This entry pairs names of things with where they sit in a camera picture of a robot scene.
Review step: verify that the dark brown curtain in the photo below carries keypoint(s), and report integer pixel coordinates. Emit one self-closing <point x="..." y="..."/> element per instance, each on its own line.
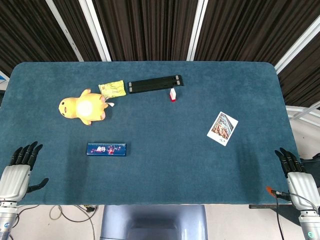
<point x="150" y="27"/>

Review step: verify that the blue rectangular box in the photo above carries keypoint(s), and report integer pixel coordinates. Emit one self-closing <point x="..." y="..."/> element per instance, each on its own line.
<point x="107" y="149"/>

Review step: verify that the yellow green snack packet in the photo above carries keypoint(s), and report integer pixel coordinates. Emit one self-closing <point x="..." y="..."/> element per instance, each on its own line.
<point x="112" y="88"/>

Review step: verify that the dark bag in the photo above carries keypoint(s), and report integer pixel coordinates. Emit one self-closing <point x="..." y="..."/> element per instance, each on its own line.
<point x="312" y="163"/>

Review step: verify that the red white stamp block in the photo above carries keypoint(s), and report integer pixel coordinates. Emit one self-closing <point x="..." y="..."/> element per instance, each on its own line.
<point x="172" y="95"/>

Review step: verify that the black flat bar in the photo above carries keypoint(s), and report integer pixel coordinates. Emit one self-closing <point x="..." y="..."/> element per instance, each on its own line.
<point x="155" y="84"/>

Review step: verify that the white bordered photo card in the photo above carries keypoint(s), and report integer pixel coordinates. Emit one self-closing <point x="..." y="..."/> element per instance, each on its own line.
<point x="222" y="128"/>

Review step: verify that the teal table cloth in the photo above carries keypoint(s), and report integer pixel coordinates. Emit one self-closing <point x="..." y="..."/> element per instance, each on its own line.
<point x="162" y="162"/>

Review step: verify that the white metal post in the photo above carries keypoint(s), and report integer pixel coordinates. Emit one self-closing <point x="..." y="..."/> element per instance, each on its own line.
<point x="297" y="45"/>
<point x="65" y="30"/>
<point x="96" y="30"/>
<point x="197" y="30"/>

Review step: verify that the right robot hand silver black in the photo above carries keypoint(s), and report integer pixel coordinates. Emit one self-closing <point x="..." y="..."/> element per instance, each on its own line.
<point x="301" y="187"/>

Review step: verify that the black metal bar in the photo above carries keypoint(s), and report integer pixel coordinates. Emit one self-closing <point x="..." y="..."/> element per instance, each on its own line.
<point x="270" y="206"/>

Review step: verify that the white metal frame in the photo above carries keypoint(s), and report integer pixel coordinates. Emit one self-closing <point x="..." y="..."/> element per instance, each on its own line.
<point x="302" y="113"/>

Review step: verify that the yellow plush toy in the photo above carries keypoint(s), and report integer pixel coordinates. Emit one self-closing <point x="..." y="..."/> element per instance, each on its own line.
<point x="85" y="107"/>

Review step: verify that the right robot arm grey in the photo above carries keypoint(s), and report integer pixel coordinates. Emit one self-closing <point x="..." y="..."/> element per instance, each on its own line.
<point x="310" y="225"/>

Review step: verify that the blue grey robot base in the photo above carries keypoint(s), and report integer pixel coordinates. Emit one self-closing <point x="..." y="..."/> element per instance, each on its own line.
<point x="152" y="222"/>

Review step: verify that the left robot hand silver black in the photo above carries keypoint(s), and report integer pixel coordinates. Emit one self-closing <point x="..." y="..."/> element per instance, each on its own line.
<point x="15" y="180"/>

